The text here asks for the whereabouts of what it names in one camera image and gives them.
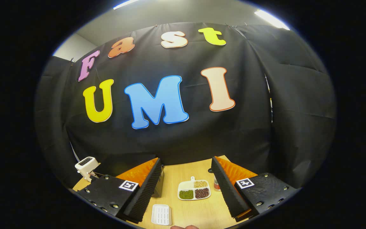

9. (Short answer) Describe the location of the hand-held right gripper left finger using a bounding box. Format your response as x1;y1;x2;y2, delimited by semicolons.
76;157;164;224

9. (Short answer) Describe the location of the white divided bean dish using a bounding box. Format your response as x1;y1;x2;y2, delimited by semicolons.
177;176;212;201

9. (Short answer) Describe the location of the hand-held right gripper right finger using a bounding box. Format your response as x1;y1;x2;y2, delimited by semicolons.
211;156;300;223

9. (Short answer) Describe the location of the black backdrop cloth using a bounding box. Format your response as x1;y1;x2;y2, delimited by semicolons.
34;22;338;190

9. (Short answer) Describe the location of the ceiling light panel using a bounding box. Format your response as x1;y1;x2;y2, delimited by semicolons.
254;9;291;31

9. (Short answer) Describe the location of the white rectangular plate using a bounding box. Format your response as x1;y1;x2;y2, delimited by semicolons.
151;204;173;226

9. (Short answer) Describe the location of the black electric oven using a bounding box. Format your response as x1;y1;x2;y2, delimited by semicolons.
99;154;165;198

